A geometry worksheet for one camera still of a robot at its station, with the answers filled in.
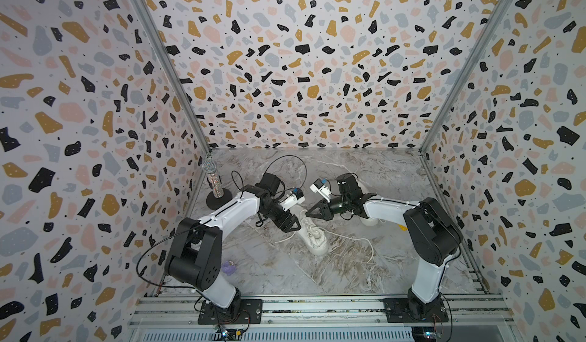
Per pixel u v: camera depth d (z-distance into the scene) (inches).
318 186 32.1
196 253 17.7
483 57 34.0
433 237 19.7
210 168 30.4
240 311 28.5
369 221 36.1
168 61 34.2
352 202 29.8
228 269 30.9
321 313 29.4
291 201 31.4
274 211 29.7
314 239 32.9
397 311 29.0
